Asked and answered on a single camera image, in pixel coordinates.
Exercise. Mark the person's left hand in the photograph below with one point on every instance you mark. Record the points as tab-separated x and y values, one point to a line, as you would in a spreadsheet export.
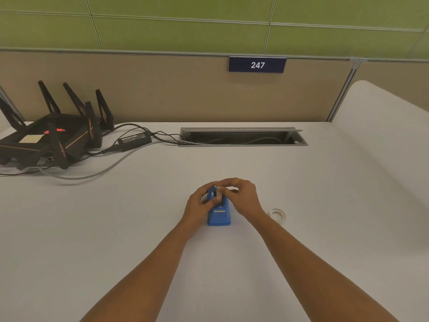
194	209

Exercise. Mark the person's right hand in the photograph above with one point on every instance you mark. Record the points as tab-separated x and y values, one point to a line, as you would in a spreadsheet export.
246	197

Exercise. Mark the person's left thumb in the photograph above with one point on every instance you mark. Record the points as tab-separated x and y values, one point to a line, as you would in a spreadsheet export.
207	200

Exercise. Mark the person's right thumb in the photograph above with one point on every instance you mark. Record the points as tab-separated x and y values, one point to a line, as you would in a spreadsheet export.
230	198

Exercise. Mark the blue tape dispenser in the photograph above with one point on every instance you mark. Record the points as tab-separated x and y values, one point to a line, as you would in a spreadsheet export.
219	216

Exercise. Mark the person's right forearm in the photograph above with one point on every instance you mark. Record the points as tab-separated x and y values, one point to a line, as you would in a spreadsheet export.
301	264

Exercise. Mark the person's left forearm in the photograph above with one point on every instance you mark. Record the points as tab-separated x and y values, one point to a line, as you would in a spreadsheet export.
150	274

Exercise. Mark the clear tape roll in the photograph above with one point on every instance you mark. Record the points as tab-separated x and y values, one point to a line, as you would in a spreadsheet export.
278	214

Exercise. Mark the black power adapter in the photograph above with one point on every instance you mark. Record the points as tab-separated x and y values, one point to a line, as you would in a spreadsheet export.
134	142

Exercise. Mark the wide beige partition panel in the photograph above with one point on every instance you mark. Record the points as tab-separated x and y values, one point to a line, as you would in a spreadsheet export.
161	90

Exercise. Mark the blue number sign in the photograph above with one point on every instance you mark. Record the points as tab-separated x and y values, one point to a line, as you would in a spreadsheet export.
257	65

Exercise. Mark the black router with antennas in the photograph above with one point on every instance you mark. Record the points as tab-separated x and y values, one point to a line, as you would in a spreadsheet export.
53	139

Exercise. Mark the narrow beige partition panel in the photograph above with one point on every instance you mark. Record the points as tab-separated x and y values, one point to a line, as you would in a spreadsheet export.
398	77

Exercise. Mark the grey metal partition post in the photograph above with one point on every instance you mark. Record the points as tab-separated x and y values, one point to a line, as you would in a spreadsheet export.
342	93

